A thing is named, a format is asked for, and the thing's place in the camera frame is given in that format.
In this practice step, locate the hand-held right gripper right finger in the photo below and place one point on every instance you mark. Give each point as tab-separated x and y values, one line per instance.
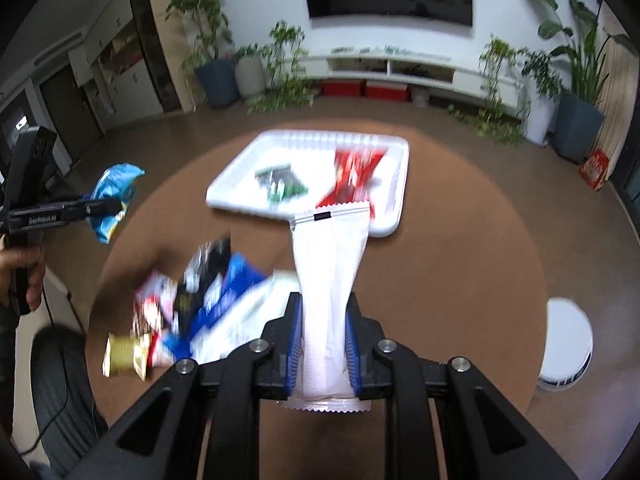
352	352

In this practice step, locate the bushy trailing green plant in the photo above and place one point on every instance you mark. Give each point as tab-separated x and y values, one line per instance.
285	75

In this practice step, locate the red snack packet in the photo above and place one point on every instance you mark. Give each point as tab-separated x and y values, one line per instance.
350	175

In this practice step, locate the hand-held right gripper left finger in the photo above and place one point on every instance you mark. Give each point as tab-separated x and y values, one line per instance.
295	345

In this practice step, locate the red storage box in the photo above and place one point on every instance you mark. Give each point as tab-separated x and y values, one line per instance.
342	88
386	91

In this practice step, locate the person's grey trouser leg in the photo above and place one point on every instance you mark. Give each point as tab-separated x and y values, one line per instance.
65	400

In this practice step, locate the black snack packet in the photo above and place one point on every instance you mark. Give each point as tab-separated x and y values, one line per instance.
207	265

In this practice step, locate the wooden pillar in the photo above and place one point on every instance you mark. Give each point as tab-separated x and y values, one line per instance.
167	75

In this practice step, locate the light blue snack packet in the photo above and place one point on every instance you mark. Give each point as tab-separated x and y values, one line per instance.
114	180

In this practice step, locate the light wooden slat panel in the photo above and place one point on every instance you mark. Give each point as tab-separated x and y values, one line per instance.
622	90

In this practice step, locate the wide white snack packet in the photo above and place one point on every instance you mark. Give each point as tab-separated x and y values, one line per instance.
250	320

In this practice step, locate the thin trailing vine plant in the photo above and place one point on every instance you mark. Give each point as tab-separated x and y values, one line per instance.
495	110

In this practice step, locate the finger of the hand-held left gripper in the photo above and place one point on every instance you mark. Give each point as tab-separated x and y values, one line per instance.
102	206

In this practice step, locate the small plant in grey pot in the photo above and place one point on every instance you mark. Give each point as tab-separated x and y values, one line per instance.
250	77

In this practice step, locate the person's left hand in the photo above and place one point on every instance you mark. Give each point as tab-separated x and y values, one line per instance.
17	260

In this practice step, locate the tall plant in blue pot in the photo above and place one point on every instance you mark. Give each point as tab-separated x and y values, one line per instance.
217	82

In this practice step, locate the white wall cabinet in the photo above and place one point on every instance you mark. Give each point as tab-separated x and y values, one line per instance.
122	75

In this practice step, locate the gold snack packet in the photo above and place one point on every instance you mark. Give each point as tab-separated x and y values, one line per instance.
122	357

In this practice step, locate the large-leaf plant in blue pot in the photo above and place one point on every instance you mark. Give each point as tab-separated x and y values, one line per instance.
577	127

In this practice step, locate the long white snack packet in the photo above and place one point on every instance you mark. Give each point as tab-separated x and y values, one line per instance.
325	270

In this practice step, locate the leafy plant in white pot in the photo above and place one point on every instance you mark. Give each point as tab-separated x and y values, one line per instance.
541	120

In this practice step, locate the small white empty pot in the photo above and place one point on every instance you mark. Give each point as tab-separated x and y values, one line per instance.
421	97

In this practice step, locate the green snack packet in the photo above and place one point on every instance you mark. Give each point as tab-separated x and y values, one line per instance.
280	185

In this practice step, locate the white round robot vacuum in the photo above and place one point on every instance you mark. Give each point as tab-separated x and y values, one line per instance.
565	345

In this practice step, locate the white red-printed snack packet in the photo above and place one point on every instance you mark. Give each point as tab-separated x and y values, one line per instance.
155	295

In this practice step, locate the white television cabinet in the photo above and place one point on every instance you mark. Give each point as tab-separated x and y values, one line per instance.
490	80

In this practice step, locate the dark blue snack packet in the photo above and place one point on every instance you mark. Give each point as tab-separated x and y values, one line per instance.
227	290

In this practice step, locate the red paper bag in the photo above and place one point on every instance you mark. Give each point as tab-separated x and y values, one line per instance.
595	170

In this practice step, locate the white plastic tray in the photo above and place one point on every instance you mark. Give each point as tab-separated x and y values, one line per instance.
235	185

